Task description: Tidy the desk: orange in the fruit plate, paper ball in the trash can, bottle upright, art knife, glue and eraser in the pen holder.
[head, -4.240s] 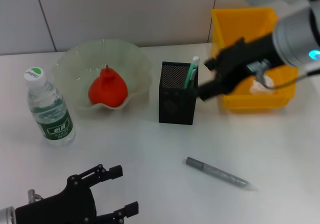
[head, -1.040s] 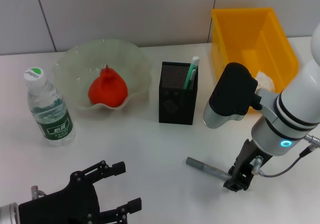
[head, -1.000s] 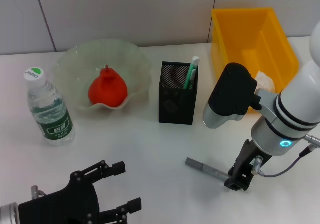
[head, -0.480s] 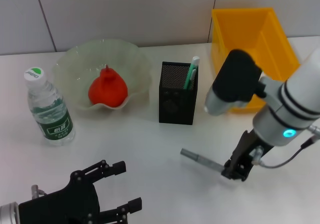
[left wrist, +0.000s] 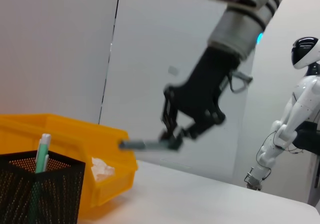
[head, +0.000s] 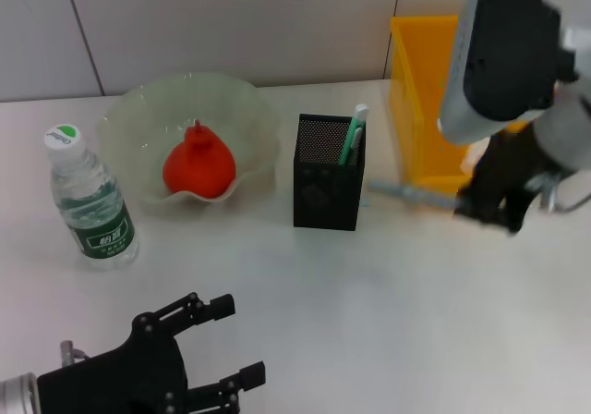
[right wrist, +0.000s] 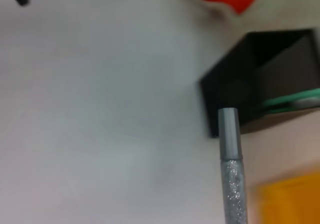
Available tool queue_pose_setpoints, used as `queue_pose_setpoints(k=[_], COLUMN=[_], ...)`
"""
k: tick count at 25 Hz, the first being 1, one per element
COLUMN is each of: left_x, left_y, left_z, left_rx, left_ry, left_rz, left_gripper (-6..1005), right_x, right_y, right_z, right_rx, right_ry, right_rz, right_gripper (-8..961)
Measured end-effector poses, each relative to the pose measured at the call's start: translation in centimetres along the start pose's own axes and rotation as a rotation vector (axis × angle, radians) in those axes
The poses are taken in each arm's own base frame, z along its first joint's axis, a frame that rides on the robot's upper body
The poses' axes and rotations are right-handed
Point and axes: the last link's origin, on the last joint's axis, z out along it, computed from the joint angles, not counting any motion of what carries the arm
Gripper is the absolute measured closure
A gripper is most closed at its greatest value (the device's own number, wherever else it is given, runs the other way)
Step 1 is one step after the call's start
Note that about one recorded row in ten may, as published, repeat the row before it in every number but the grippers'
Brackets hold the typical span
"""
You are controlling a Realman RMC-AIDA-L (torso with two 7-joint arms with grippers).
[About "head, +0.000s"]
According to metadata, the left gripper cable with connector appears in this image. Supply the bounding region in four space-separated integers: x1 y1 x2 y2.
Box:
57 338 91 368

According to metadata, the gripper cable with connector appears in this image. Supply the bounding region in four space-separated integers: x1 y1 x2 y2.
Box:
57 338 91 368
525 167 591 214

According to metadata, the green pen white tip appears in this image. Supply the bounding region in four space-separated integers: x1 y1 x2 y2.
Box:
338 103 370 166

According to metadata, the black mesh pen holder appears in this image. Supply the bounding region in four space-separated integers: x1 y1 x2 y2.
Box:
293 113 368 231

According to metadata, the pale green glass fruit plate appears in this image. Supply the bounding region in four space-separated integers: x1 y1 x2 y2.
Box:
95 71 283 205

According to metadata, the grey marker pen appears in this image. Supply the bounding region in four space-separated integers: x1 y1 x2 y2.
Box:
368 179 463 211

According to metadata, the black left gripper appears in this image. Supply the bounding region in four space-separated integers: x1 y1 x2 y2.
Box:
36 292 268 414

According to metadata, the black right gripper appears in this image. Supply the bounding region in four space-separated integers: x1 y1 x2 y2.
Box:
453 129 551 237

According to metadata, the yellow plastic bin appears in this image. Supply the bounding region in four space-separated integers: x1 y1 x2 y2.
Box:
390 15 476 196

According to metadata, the clear water bottle green label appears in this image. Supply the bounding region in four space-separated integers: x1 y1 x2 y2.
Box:
43 124 141 271

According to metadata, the right gripper cable with connector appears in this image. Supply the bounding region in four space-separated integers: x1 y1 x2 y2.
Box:
525 167 591 214

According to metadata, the red-orange toy orange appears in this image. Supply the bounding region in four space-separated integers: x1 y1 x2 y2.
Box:
162 118 237 199

